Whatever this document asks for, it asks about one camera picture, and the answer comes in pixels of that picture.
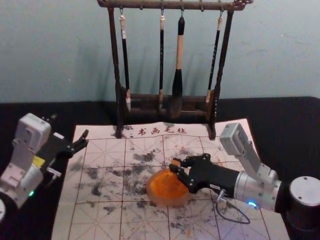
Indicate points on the thick tan calligraphy brush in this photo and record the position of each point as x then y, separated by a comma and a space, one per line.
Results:
178, 82

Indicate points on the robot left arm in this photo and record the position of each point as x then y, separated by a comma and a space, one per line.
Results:
25, 152

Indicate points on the black table cloth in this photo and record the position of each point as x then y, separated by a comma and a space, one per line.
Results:
280, 120

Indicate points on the thin black calligraphy brush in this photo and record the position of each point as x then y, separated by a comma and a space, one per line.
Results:
214, 57
161, 57
125, 60

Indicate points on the orange round dish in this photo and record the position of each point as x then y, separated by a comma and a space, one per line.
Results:
165, 187

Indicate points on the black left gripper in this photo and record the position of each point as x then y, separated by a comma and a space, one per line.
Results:
51, 152

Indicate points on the white felt mat red grid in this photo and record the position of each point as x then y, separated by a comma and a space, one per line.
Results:
105, 215

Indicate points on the dark wooden brush rack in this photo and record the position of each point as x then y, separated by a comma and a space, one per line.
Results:
115, 62

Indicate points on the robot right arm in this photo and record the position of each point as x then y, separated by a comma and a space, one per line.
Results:
260, 185

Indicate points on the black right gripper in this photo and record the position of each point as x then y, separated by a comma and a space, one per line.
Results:
215, 176

